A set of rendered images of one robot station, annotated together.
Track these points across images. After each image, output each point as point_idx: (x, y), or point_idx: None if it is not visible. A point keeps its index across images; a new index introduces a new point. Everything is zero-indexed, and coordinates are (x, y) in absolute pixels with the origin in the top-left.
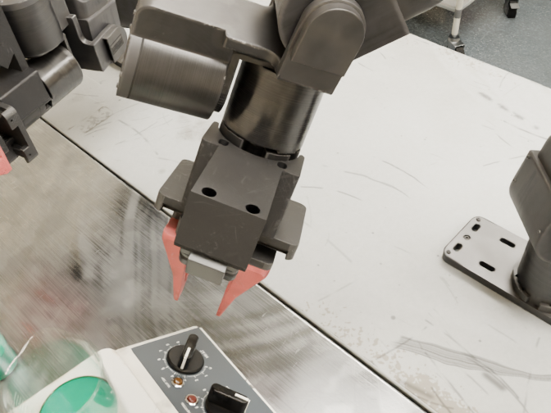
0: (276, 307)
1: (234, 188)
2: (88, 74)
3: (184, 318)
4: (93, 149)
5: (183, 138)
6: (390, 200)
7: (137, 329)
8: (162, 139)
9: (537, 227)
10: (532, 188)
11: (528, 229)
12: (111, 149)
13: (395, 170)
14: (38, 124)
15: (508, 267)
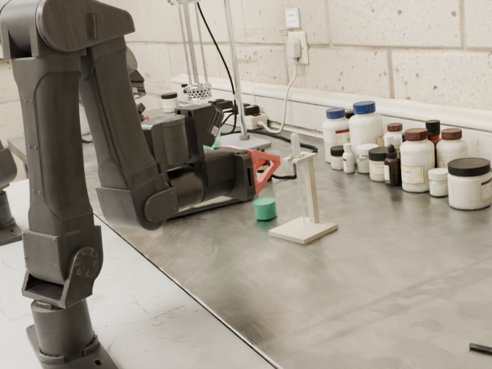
0: (118, 228)
1: None
2: (156, 362)
3: (166, 226)
4: (181, 293)
5: (103, 295)
6: (13, 258)
7: (191, 224)
8: (120, 296)
9: (12, 163)
10: (1, 159)
11: (12, 170)
12: (165, 292)
13: None
14: (227, 316)
15: (4, 230)
